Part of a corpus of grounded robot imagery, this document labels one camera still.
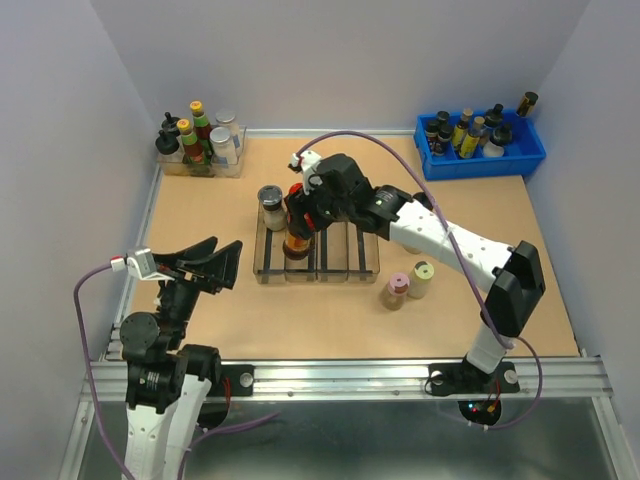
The chili sauce bottle front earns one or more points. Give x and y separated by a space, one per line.
191 144

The silver lid jar back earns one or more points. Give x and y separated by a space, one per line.
227 118

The dark bottle behind blue bin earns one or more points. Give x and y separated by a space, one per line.
527 104

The clear corner storage box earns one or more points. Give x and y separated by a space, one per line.
211 169

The pink lid spice jar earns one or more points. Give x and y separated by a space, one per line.
394 294

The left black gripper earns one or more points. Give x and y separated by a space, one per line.
223 263

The white powder jar black lid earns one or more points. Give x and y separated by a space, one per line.
271 202

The chili sauce bottle back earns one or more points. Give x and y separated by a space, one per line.
202 125

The red lid sauce jar back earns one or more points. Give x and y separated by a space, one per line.
296 189

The clear bin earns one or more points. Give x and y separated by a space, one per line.
268 257
332 254
363 256
300 270

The chili sauce bottle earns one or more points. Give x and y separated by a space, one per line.
191 144
202 125

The silver lid jar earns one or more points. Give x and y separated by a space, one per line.
227 118
223 146

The black cap spice jar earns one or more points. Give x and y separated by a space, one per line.
412 250

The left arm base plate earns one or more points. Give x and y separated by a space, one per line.
239 377

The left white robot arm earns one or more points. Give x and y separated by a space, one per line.
167 381

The silver lid jar front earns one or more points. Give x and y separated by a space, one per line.
223 146

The black knob bottle in bin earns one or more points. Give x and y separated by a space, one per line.
497 134

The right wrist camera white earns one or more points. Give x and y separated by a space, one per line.
306 164

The yellow label bottle in bin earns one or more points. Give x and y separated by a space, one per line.
467 133

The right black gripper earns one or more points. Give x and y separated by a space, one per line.
298 205

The red lid sauce jar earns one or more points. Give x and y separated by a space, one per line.
296 189
295 247

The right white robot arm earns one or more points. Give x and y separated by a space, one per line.
510 278

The black knob bottle back left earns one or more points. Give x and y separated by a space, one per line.
169 124

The yellow lid spice jar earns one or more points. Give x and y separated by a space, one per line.
419 279

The red lid sauce jar front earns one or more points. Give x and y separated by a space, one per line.
295 247

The blue plastic bin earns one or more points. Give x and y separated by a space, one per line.
521 157

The black knob bottle front left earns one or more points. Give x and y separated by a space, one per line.
168 147

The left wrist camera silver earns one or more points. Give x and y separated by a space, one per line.
139 263

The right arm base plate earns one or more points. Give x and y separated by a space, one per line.
461 378

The aluminium rail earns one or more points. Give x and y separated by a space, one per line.
404 380

